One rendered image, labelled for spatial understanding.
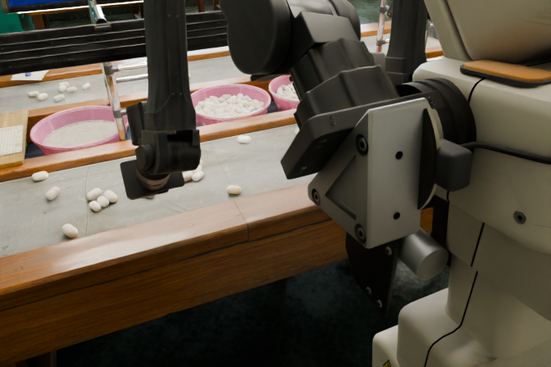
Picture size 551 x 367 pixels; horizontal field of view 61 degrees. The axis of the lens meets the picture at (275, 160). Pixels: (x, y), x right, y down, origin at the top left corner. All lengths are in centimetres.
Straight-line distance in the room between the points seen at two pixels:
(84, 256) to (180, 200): 25
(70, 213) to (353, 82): 86
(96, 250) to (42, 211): 24
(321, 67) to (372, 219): 12
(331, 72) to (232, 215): 64
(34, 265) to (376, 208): 74
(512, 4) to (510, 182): 13
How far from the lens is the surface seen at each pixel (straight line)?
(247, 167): 118
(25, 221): 114
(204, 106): 154
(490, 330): 59
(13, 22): 375
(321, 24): 40
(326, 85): 36
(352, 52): 39
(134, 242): 95
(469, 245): 54
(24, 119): 153
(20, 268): 98
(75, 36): 105
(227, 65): 187
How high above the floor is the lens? 136
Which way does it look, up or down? 31 degrees down
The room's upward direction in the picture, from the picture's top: 1 degrees counter-clockwise
